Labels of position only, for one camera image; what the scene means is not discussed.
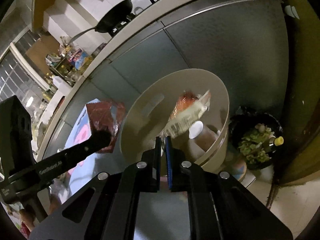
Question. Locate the black gas stove top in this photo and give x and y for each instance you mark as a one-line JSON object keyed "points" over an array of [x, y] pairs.
{"points": [[140, 10]]}

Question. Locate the white paper cup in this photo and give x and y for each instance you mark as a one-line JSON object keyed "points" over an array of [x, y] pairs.
{"points": [[202, 136]]}

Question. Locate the white plastic jug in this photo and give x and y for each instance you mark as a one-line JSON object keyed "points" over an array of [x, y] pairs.
{"points": [[61, 85]]}

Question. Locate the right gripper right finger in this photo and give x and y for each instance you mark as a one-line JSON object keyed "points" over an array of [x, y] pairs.
{"points": [[220, 207]]}

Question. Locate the blue snack package on counter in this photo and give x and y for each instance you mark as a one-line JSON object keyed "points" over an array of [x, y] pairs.
{"points": [[78, 59]]}

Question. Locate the grey lower cabinets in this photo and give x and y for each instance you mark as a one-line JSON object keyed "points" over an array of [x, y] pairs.
{"points": [[243, 42]]}

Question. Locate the dark red snack bag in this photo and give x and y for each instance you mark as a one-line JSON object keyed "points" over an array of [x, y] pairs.
{"points": [[106, 116]]}

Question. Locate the barred kitchen window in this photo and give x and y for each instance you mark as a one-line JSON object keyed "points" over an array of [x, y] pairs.
{"points": [[16, 81]]}

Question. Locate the black wok long handle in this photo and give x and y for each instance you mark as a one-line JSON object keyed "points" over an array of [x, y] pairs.
{"points": [[111, 22]]}

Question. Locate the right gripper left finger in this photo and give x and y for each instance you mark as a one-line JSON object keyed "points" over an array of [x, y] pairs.
{"points": [[106, 207]]}

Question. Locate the orange white snack bag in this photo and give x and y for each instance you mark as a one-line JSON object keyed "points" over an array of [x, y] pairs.
{"points": [[189, 108]]}

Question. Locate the black bin with vegetable scraps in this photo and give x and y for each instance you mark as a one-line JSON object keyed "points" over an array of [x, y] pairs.
{"points": [[258, 137]]}

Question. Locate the beige round trash bin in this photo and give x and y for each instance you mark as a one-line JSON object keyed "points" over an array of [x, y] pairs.
{"points": [[150, 113]]}

